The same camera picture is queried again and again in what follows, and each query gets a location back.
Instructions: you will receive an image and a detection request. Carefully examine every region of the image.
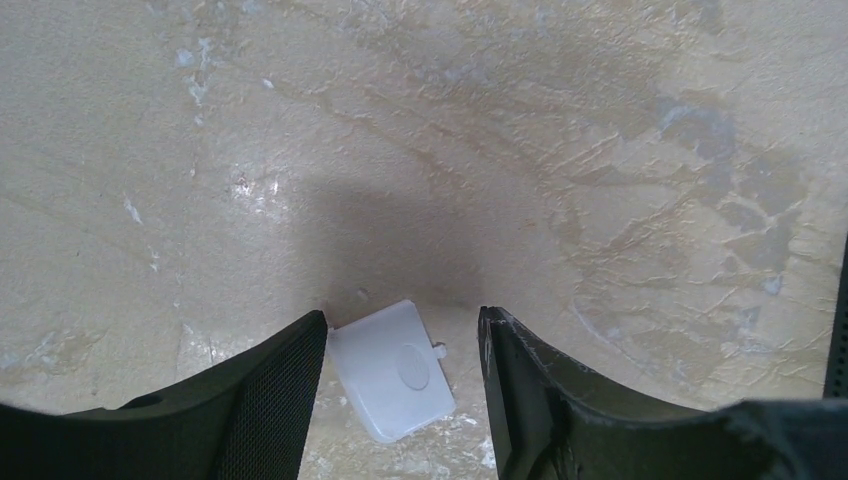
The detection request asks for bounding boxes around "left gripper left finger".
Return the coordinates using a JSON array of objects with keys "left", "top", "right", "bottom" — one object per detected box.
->
[{"left": 1, "top": 311, "right": 328, "bottom": 479}]

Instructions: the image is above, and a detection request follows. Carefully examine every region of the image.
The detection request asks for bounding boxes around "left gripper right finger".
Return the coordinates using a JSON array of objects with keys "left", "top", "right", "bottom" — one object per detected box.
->
[{"left": 478, "top": 307, "right": 847, "bottom": 479}]

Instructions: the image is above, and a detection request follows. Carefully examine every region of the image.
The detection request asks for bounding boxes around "white battery cover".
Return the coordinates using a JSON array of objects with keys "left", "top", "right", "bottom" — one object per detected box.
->
[{"left": 327, "top": 300, "right": 456, "bottom": 444}]

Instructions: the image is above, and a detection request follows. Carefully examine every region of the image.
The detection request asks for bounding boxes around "black box front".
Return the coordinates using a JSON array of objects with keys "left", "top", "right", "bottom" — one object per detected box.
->
[{"left": 823, "top": 246, "right": 848, "bottom": 399}]

